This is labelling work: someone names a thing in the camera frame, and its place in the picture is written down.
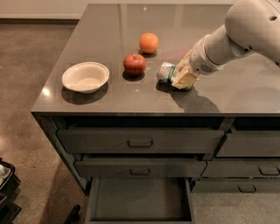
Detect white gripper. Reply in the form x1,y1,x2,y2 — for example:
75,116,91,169
171,36,223,89

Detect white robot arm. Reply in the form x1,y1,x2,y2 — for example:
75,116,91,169
171,0,280,89

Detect dark grey counter cabinet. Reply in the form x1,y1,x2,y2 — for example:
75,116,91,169
31,3,280,192

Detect top right drawer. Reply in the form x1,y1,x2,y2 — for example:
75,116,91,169
217,128,280,158

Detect middle left drawer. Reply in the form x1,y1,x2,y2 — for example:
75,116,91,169
74,157,207,178

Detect middle right drawer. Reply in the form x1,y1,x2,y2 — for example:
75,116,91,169
201,160,280,178

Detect top left drawer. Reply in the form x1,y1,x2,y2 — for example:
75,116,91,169
57,128,224,154

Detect open bottom left drawer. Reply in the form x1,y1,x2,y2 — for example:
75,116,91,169
85,178,195,224

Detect orange fruit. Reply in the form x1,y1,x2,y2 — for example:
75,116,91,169
139,32,158,53

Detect red apple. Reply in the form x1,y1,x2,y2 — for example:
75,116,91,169
123,54,146,76

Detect white bowl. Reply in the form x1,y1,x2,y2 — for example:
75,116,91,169
61,62,109,94

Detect black object on floor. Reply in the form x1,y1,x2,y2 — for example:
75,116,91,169
64,205,81,224

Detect black tray rack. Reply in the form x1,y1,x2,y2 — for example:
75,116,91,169
0,159,21,224

